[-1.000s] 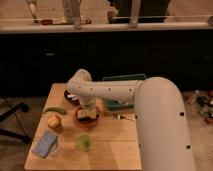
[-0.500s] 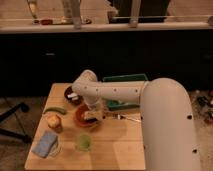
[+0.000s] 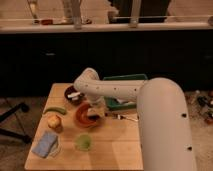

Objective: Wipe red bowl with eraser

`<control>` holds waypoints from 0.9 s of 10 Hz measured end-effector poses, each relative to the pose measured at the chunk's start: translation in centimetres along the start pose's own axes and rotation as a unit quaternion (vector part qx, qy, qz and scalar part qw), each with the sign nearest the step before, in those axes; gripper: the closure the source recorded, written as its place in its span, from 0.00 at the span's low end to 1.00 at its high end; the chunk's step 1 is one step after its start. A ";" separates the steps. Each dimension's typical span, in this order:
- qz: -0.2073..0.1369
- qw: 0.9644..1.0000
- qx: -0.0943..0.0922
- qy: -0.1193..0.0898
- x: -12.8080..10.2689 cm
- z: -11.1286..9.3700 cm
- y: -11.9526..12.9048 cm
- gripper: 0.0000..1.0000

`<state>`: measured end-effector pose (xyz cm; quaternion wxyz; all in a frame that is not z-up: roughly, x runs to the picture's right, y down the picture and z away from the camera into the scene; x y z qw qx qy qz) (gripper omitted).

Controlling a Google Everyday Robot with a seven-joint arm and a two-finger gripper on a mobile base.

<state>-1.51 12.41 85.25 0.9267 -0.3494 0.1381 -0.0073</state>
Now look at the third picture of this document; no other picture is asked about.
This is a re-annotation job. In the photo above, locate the silver fork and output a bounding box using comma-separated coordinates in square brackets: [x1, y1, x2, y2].
[106, 113, 139, 122]

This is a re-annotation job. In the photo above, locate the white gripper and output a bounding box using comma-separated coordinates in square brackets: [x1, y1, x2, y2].
[89, 102, 105, 117]

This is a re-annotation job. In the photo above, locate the yellow bread piece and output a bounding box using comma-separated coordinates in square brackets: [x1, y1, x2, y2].
[47, 115, 62, 131]

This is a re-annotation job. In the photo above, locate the dark cabinet counter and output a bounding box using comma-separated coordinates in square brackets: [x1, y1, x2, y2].
[0, 24, 213, 97]

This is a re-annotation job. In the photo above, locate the red bowl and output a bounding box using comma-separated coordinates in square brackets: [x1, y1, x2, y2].
[74, 103, 99, 128]

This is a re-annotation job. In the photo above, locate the green tray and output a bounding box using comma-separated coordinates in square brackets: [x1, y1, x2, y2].
[104, 74, 147, 111]

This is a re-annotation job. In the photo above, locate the light green cup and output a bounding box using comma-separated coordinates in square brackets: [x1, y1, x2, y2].
[75, 134, 91, 151]

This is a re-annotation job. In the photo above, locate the blue sponge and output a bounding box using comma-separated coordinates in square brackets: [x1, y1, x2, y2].
[32, 131, 58, 158]

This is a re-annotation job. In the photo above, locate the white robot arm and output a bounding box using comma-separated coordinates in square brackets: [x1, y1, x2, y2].
[74, 68, 197, 171]

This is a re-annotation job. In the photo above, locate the black tripod stand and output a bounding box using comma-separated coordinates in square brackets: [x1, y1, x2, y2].
[0, 96, 33, 145]

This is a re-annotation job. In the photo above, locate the dark brown bowl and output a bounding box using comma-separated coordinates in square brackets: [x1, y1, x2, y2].
[64, 86, 84, 105]

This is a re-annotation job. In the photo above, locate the white item in bowl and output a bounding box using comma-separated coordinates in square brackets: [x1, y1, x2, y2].
[67, 92, 81, 99]

